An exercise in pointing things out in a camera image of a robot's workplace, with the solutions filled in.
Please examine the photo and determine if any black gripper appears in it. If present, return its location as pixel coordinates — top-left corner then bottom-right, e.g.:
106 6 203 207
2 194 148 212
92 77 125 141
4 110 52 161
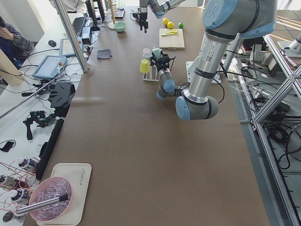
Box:
138 8 148 33
151 55 171 71

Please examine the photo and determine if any mint green cup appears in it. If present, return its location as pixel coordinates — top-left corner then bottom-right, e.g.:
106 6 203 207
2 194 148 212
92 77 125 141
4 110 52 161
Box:
152 48 163 58

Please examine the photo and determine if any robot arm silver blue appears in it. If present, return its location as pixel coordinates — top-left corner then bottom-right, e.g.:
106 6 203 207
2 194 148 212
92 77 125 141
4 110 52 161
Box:
138 0 184 33
152 0 277 121

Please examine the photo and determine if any yellow cup on rack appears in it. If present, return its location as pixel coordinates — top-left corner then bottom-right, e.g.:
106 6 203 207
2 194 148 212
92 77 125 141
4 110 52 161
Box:
140 59 150 73

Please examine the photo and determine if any grey cup on rack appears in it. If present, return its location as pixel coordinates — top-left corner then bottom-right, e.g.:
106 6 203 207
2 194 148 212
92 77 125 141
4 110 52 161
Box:
143 48 152 59

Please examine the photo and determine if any whole yellow lemon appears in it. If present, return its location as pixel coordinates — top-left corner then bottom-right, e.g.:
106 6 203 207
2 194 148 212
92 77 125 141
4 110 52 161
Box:
162 18 169 26
166 21 174 29

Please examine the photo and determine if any wooden cutting board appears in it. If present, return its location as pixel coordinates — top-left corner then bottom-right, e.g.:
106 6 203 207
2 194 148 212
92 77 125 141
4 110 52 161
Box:
159 28 185 49

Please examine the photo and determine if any mint green bowl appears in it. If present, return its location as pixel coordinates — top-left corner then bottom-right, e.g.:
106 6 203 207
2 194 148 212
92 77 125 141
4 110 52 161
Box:
114 22 127 32

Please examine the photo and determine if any yellow plastic knife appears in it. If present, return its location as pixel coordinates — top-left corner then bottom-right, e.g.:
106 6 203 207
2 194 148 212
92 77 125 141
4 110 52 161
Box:
161 33 178 37

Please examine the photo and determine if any wooden mug tree stand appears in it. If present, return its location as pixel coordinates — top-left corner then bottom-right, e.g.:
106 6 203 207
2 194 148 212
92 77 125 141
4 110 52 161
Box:
107 0 116 31

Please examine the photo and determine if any green lime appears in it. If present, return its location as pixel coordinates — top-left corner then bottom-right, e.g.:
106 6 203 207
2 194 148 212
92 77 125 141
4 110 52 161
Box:
178 22 184 29

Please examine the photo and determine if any grey folded cloth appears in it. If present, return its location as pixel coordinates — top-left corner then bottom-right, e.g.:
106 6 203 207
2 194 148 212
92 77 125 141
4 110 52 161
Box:
97 49 111 59

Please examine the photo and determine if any black keyboard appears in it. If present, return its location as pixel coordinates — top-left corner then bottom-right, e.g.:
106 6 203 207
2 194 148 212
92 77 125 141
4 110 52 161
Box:
72 17 86 36

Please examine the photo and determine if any black computer mouse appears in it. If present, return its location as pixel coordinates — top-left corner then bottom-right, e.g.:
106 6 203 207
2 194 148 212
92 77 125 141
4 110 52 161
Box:
48 40 56 47

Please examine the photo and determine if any blue teach pendant tablet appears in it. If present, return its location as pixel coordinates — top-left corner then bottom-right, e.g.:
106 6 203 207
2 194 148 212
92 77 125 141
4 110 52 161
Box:
32 55 67 79

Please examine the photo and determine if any metal reacher stick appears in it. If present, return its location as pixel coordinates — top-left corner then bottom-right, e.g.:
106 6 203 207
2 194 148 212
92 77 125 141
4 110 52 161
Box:
0 73 64 119

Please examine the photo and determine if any black plastic housing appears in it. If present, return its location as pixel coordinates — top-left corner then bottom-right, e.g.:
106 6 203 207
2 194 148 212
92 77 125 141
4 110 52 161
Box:
48 82 75 118

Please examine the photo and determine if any seated person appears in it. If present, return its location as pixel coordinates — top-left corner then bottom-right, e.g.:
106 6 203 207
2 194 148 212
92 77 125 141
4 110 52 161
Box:
0 17 34 69

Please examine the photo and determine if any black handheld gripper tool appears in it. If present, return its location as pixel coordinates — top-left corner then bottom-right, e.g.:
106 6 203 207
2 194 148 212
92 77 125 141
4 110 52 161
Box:
23 110 51 141

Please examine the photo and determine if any cream plastic tray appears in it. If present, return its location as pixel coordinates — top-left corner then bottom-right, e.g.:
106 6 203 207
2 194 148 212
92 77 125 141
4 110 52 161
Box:
30 163 92 226

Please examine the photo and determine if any black bar on desk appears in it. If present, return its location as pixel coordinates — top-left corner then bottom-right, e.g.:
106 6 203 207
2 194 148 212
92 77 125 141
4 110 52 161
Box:
35 119 64 181

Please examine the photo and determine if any pink bowl of ice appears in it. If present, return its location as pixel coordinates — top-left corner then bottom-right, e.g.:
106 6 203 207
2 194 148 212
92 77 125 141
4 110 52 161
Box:
28 177 74 222

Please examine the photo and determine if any small bottle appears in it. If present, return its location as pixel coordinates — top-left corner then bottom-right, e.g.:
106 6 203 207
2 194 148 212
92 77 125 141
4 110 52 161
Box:
9 189 32 205
17 157 38 172
0 175 18 190

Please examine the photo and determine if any black smartphone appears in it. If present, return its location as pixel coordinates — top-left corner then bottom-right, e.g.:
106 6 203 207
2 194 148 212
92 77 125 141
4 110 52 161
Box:
0 141 15 153

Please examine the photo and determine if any metal muddler with black tip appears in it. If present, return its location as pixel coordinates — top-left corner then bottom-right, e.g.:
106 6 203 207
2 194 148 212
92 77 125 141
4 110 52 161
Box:
16 194 68 214

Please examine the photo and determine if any white wire cup rack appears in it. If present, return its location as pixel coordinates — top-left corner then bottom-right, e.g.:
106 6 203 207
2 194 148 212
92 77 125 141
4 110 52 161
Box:
142 44 163 82

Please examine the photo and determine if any aluminium frame post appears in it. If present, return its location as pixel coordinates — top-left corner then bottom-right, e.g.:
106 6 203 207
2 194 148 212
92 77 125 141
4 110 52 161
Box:
54 0 88 73

